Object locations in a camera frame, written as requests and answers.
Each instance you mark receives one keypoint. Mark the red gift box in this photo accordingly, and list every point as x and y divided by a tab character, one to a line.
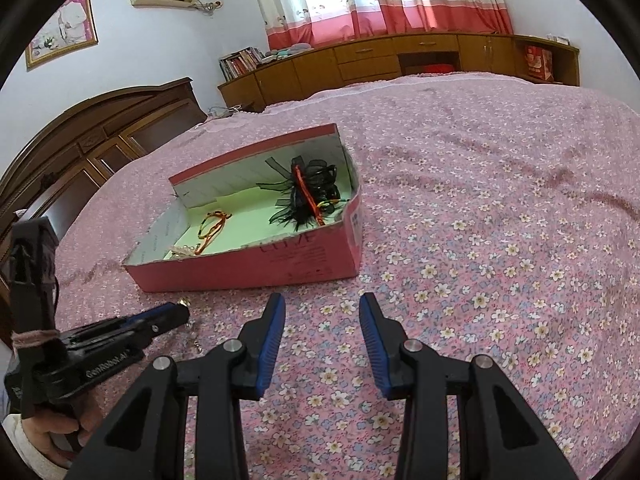
539	62

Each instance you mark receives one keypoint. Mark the long wooden cabinet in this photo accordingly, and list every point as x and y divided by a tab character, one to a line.
310	70

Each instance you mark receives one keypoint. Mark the framed wall picture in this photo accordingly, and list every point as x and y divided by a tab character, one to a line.
62	27

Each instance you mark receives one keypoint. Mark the air conditioner pipe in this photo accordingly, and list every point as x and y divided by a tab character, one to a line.
210	6

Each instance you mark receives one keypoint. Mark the pink floral bedsheet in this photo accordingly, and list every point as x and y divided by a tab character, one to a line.
475	210

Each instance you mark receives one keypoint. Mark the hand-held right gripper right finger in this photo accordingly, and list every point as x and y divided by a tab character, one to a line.
375	345

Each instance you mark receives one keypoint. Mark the small white box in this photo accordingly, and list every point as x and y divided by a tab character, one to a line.
559	38

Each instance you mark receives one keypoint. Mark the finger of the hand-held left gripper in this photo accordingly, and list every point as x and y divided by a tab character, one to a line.
162	327
150	313

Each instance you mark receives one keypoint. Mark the red item in cabinet niche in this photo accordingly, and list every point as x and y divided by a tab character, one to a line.
435	68

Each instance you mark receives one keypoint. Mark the black ribbon hair bow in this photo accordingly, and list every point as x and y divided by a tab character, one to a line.
300	195

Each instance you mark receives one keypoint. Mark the white and pink curtains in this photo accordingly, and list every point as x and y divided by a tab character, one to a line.
375	0

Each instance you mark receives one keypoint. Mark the pearl drop earring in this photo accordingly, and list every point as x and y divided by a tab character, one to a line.
194	337

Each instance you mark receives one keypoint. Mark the folded clothes pile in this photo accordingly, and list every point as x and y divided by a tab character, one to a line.
287	50

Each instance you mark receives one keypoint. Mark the dark wooden headboard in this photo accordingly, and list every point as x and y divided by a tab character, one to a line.
75	150

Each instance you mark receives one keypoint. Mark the row of books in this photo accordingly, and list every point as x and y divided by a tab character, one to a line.
240	62

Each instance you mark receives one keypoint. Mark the pink cardboard box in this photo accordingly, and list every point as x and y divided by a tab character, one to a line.
300	265

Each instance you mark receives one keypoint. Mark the person's left hand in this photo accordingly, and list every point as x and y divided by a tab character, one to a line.
55	435

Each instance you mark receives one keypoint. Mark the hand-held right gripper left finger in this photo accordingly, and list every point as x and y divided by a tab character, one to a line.
270	345

